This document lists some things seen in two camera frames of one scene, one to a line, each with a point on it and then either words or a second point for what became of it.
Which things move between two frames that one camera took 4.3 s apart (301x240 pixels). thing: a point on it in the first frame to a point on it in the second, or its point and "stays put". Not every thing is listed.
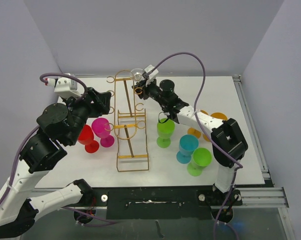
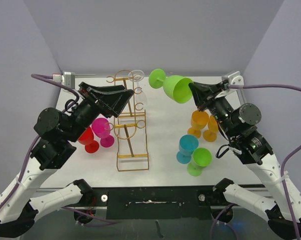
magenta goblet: [101, 127] stays put
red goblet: [86, 137] stays put
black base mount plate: [162, 203] stays put
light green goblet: [165, 130] to [176, 87]
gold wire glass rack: [128, 126] stays put
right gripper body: [152, 90] to [219, 106]
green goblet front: [201, 157] stays put
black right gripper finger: [138, 88] to [200, 92]
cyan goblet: [187, 144] stays put
